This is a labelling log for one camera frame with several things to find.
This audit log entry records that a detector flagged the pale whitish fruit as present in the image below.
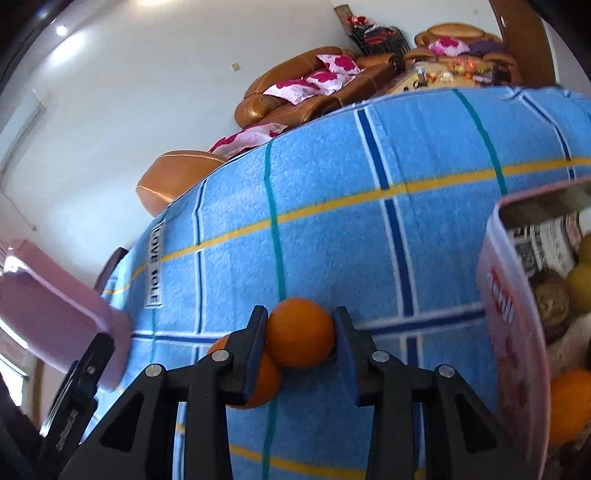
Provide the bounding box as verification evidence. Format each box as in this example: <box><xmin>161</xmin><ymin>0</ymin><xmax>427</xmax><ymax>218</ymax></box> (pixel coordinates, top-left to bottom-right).
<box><xmin>547</xmin><ymin>318</ymin><xmax>591</xmax><ymax>376</ymax></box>

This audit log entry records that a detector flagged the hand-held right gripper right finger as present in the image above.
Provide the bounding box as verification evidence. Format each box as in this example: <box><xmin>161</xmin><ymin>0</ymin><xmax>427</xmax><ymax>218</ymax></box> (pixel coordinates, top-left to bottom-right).
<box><xmin>331</xmin><ymin>306</ymin><xmax>539</xmax><ymax>480</ymax></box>

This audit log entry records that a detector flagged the wooden coffee table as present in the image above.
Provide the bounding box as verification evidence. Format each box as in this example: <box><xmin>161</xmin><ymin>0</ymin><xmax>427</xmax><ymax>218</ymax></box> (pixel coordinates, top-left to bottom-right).
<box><xmin>383</xmin><ymin>62</ymin><xmax>500</xmax><ymax>96</ymax></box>

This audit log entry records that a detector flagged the brown wooden door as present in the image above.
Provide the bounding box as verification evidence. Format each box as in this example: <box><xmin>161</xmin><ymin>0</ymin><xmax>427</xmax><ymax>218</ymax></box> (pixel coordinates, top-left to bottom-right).
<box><xmin>489</xmin><ymin>0</ymin><xmax>562</xmax><ymax>89</ymax></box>

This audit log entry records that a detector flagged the newspaper lining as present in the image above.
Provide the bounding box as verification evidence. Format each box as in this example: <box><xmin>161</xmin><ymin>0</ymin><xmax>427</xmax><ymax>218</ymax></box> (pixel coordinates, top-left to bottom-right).
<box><xmin>508</xmin><ymin>215</ymin><xmax>583</xmax><ymax>278</ymax></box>

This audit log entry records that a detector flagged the orange leather ottoman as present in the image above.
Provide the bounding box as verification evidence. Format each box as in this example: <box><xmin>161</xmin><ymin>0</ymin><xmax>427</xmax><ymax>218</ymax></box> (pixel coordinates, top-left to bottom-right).
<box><xmin>136</xmin><ymin>150</ymin><xmax>228</xmax><ymax>216</ymax></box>

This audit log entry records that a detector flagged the blue plaid blanket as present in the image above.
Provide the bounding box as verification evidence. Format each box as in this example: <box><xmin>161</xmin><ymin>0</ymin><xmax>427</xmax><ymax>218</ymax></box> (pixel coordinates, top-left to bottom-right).
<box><xmin>83</xmin><ymin>85</ymin><xmax>591</xmax><ymax>480</ymax></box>

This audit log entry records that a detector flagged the clutter of small colourful items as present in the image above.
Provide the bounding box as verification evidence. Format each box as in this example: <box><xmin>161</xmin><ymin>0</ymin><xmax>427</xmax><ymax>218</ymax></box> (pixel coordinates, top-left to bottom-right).
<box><xmin>413</xmin><ymin>58</ymin><xmax>498</xmax><ymax>87</ymax></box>

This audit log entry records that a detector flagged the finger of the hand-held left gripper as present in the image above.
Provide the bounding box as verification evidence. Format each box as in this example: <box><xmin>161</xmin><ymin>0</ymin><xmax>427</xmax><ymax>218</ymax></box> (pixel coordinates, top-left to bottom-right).
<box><xmin>39</xmin><ymin>332</ymin><xmax>116</xmax><ymax>463</ymax></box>

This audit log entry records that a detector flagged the brown leather sofa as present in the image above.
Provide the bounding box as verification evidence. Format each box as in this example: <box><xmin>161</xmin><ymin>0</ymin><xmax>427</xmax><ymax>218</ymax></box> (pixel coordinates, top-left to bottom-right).
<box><xmin>235</xmin><ymin>46</ymin><xmax>405</xmax><ymax>128</ymax></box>

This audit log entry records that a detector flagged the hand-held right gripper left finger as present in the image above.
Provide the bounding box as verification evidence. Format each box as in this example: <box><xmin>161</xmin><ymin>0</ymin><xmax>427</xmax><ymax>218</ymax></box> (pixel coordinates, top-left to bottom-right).
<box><xmin>58</xmin><ymin>305</ymin><xmax>270</xmax><ymax>480</ymax></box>

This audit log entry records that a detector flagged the yellow pear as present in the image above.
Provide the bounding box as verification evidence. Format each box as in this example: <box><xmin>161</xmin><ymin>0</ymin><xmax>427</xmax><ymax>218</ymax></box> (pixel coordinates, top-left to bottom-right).
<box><xmin>564</xmin><ymin>265</ymin><xmax>591</xmax><ymax>315</ymax></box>

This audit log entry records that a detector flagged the pink white floral pillow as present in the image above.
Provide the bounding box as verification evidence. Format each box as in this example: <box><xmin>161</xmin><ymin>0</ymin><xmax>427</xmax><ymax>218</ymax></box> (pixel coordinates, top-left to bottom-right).
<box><xmin>305</xmin><ymin>71</ymin><xmax>357</xmax><ymax>96</ymax></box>
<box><xmin>427</xmin><ymin>38</ymin><xmax>470</xmax><ymax>57</ymax></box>
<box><xmin>263</xmin><ymin>79</ymin><xmax>325</xmax><ymax>105</ymax></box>
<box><xmin>316</xmin><ymin>53</ymin><xmax>366</xmax><ymax>75</ymax></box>

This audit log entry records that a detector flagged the dark wooden furniture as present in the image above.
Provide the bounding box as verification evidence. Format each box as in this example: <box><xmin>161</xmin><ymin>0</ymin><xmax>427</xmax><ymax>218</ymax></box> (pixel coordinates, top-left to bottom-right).
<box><xmin>93</xmin><ymin>247</ymin><xmax>131</xmax><ymax>292</ymax></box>

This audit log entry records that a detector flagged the purple cloth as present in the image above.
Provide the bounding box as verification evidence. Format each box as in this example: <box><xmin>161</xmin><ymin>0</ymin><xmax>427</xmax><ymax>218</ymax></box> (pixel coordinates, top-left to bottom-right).
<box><xmin>468</xmin><ymin>41</ymin><xmax>507</xmax><ymax>56</ymax></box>

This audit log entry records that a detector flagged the dark bun in box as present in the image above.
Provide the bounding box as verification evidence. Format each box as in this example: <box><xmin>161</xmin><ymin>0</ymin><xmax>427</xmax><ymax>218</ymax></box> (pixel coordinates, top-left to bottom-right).
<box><xmin>531</xmin><ymin>272</ymin><xmax>574</xmax><ymax>343</ymax></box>

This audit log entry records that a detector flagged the brown leather armchair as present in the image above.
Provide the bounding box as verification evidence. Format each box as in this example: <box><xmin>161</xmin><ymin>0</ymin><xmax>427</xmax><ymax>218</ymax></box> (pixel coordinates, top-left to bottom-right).
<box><xmin>406</xmin><ymin>22</ymin><xmax>523</xmax><ymax>87</ymax></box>

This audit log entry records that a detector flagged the pink cardboard box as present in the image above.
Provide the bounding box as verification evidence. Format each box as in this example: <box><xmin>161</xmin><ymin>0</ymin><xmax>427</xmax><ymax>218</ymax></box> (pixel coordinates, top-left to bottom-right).
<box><xmin>475</xmin><ymin>175</ymin><xmax>591</xmax><ymax>480</ymax></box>

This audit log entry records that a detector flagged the orange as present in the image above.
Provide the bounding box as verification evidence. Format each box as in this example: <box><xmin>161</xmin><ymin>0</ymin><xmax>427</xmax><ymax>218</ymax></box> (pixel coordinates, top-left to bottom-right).
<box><xmin>208</xmin><ymin>335</ymin><xmax>284</xmax><ymax>411</ymax></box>
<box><xmin>266</xmin><ymin>298</ymin><xmax>336</xmax><ymax>369</ymax></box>
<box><xmin>549</xmin><ymin>369</ymin><xmax>591</xmax><ymax>448</ymax></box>

